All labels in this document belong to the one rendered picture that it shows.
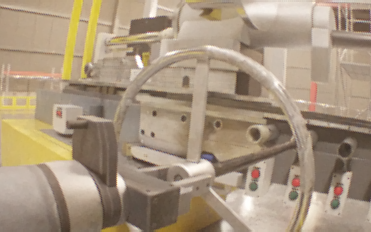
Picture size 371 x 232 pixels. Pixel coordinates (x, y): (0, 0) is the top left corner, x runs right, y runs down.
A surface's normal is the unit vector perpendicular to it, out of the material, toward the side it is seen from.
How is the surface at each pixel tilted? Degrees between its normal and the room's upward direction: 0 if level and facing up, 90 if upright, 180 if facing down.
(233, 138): 90
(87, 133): 90
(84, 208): 76
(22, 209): 65
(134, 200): 90
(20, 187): 35
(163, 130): 90
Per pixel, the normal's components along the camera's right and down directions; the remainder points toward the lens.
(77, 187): 0.63, -0.60
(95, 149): -0.62, 0.01
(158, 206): 0.78, 0.13
